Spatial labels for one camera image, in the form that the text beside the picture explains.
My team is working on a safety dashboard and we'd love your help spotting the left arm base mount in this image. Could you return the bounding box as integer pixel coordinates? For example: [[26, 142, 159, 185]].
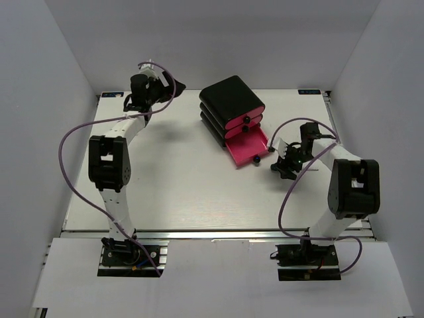
[[97, 237, 166, 278]]

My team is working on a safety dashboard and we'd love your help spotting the blue label sticker right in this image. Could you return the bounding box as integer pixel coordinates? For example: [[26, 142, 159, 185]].
[[297, 89, 321, 95]]

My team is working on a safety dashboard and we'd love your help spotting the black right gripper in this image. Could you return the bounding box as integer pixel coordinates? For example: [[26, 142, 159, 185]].
[[274, 142, 316, 180]]

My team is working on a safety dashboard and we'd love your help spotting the black drawer cabinet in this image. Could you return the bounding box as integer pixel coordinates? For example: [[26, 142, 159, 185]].
[[199, 76, 265, 147]]

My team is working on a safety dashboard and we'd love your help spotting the aluminium right side rail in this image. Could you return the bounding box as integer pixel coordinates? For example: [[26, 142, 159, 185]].
[[323, 91, 368, 229]]

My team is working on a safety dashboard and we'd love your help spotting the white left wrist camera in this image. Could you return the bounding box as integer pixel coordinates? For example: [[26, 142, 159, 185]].
[[138, 60, 158, 79]]

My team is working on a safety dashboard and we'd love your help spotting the aluminium rail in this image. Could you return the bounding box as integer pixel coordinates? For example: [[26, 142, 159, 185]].
[[323, 91, 368, 229], [61, 228, 375, 242]]

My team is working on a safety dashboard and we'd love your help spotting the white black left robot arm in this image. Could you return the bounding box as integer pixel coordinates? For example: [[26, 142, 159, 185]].
[[88, 71, 186, 242]]

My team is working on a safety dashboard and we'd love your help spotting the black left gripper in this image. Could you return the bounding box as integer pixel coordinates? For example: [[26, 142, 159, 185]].
[[146, 71, 186, 106]]

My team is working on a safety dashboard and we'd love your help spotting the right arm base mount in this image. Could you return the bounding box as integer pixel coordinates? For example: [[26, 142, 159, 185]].
[[270, 240, 341, 282]]

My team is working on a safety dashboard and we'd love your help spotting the blue label sticker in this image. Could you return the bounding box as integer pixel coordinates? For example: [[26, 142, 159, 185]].
[[297, 89, 321, 95], [101, 91, 124, 98]]

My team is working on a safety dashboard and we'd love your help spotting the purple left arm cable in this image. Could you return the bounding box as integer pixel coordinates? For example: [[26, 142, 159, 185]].
[[58, 61, 176, 278]]

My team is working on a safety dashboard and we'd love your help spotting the pink bottom drawer black knob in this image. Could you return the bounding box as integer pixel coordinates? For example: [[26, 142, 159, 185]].
[[225, 126, 268, 167]]

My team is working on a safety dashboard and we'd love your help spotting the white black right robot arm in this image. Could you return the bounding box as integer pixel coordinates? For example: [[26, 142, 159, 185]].
[[268, 118, 380, 264]]

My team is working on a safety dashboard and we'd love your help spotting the aluminium front rail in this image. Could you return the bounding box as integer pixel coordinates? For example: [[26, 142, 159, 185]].
[[61, 228, 375, 242]]

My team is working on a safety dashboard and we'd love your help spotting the blue label sticker left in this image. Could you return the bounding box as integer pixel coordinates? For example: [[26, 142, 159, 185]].
[[101, 91, 124, 98]]

